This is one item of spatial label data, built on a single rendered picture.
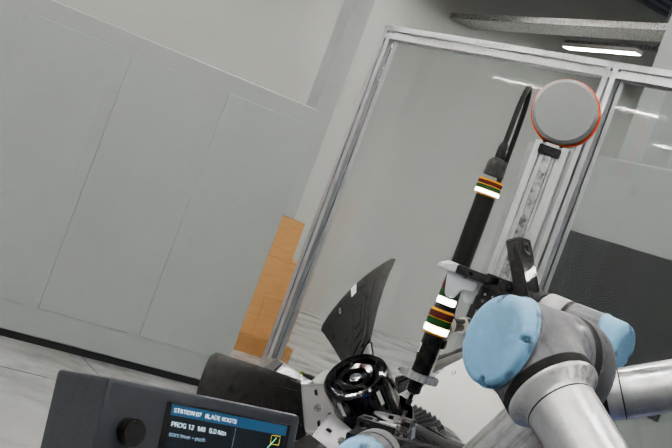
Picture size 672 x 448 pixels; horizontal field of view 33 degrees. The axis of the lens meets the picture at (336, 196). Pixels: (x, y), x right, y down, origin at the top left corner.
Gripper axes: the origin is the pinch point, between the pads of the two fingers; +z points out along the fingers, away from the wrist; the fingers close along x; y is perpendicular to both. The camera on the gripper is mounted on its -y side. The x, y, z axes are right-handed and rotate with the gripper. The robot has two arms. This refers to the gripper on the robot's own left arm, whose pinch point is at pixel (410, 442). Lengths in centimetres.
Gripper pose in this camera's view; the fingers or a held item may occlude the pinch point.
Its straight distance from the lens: 190.7
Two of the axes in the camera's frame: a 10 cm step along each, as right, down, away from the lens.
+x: -2.5, 9.7, -0.4
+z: 2.1, 0.9, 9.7
